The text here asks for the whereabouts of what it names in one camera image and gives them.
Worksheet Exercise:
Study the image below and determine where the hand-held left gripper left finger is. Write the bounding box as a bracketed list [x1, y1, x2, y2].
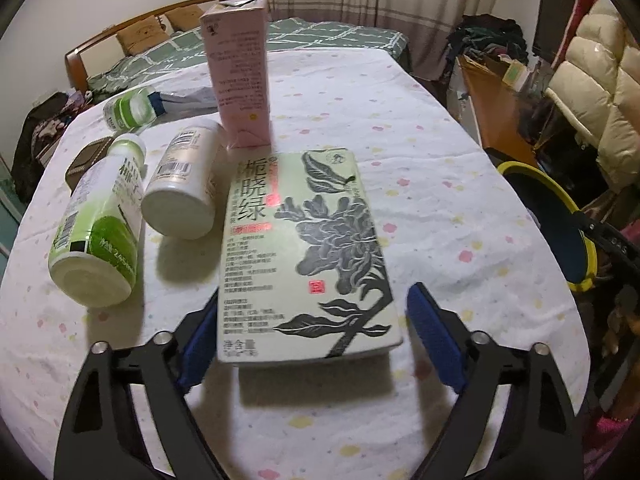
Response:
[54, 305, 226, 480]

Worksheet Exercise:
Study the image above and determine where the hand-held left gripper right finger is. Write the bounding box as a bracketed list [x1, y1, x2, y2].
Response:
[406, 282, 583, 480]

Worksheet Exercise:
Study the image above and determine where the yellow rim dark bin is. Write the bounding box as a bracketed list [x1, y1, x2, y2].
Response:
[497, 160, 598, 293]

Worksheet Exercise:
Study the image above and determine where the green flower print carton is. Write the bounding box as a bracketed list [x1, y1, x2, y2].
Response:
[216, 147, 405, 365]

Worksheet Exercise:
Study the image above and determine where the green label white bottle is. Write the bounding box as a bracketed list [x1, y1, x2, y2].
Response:
[102, 87, 160, 134]
[47, 134, 148, 308]

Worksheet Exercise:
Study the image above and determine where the cream bottle barcode label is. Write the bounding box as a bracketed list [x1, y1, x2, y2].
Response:
[141, 125, 227, 241]

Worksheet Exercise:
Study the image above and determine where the dark brown wrapper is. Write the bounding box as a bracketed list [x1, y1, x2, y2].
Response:
[65, 136, 118, 191]

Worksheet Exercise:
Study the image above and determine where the pink drink carton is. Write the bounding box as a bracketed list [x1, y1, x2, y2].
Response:
[199, 0, 273, 151]

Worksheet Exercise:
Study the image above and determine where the cream puffer jacket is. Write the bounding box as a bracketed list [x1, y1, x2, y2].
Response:
[542, 0, 640, 191]

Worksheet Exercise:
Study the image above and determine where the wooden cabinet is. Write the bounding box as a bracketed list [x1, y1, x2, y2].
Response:
[452, 55, 541, 168]

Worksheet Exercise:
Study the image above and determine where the pale green box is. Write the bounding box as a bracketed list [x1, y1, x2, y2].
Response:
[502, 57, 531, 91]

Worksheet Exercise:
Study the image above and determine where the black television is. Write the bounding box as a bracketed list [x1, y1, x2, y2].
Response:
[532, 0, 583, 66]

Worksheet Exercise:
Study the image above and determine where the clothes pile on cabinet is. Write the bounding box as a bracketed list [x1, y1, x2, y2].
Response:
[445, 14, 531, 86]

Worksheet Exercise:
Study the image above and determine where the dark clothes pile on nightstand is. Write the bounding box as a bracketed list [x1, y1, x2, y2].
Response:
[11, 91, 93, 206]

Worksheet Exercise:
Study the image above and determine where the green checked duvet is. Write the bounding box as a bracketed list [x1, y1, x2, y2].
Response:
[87, 16, 408, 96]

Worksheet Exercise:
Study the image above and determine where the brown bear pillow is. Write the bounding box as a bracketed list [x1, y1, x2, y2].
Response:
[116, 15, 168, 56]
[165, 5, 206, 31]

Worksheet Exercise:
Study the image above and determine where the wooden bed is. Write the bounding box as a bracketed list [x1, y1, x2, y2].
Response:
[65, 0, 411, 106]

